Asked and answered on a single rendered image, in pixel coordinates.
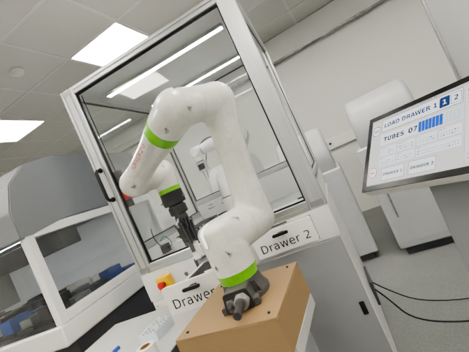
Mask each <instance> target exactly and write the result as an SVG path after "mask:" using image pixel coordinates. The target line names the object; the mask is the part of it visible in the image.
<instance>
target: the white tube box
mask: <svg viewBox="0 0 469 352"><path fill-rule="evenodd" d="M151 324H152V325H153V328H152V329H151V328H150V327H149V326H148V327H147V329H146V330H145V331H144V332H143V333H142V334H141V335H140V336H139V337H138V338H139V340H140V343H141V345H143V344H144V343H145V342H148V341H150V340H154V341H155V342H157V341H159V340H160V339H161V338H162V336H163V335H164V334H165V333H166V332H167V331H168V330H169V329H170V327H171V326H172V325H173V324H174V321H173V319H172V317H171V315H168V316H167V318H165V317H162V318H161V320H160V321H158V319H155V320H154V321H153V322H152V323H151ZM151 324H150V325H151ZM156 324H157V325H158V329H155V327H154V326H155V325H156Z"/></svg>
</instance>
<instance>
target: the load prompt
mask: <svg viewBox="0 0 469 352"><path fill-rule="evenodd" d="M463 98H464V87H461V88H459V89H456V90H454V91H451V92H450V93H447V94H445V95H442V96H440V97H437V98H435V99H433V100H431V101H428V102H426V103H423V104H421V105H418V106H417V107H415V108H412V109H409V110H407V111H405V112H402V113H400V114H398V115H395V116H393V117H390V118H389V119H386V120H384V121H382V133H384V132H385V131H388V130H391V129H394V128H396V127H398V126H402V125H404V124H407V123H409V122H412V121H415V120H416V119H420V118H422V117H425V116H427V115H430V114H433V113H435V112H438V111H440V110H443V109H445V108H448V107H451V106H453V105H456V104H458V103H461V102H463Z"/></svg>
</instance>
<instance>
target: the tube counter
mask: <svg viewBox="0 0 469 352"><path fill-rule="evenodd" d="M462 118H463V105H460V106H459V107H456V108H453V109H451V110H448V111H445V112H442V113H440V114H438V115H434V116H432V117H429V118H427V119H423V120H422V121H419V122H416V123H414V124H411V125H408V135H407V137H408V136H411V135H414V134H417V133H421V132H423V131H427V130H429V129H433V128H435V127H438V126H441V125H443V124H447V123H450V122H453V121H456V120H458V119H462Z"/></svg>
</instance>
